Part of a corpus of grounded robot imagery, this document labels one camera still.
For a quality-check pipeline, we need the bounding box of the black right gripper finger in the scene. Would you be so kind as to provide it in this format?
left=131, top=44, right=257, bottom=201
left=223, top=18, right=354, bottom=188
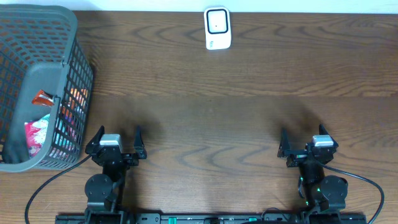
left=277, top=129, right=291, bottom=158
left=318, top=124, right=333, bottom=140

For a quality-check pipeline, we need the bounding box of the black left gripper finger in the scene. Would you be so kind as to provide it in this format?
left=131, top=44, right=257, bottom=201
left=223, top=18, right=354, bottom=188
left=133, top=126, right=147, bottom=159
left=85, top=126, right=104, bottom=155

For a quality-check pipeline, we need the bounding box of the orange white snack packet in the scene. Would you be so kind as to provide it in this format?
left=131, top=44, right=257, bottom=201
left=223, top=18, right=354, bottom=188
left=61, top=88, right=88, bottom=117

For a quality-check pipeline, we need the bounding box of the red purple snack bag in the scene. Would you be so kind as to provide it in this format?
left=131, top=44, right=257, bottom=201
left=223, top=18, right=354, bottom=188
left=24, top=114, right=50, bottom=158

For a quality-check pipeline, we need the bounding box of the brown orange snack packet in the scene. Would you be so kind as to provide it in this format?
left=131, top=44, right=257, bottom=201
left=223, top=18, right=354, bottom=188
left=32, top=90, right=55, bottom=107

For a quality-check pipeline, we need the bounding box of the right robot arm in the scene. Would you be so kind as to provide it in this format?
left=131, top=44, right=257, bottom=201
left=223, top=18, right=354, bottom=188
left=277, top=125, right=348, bottom=223

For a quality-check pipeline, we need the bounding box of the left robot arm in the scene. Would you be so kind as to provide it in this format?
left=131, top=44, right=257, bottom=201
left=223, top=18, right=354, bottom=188
left=84, top=126, right=147, bottom=224

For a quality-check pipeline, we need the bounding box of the grey plastic mesh basket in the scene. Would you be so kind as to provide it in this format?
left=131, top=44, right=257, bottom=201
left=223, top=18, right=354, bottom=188
left=1, top=4, right=94, bottom=172

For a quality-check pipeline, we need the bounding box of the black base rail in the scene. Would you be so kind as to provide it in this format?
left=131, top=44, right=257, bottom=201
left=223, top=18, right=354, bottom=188
left=55, top=212, right=368, bottom=224

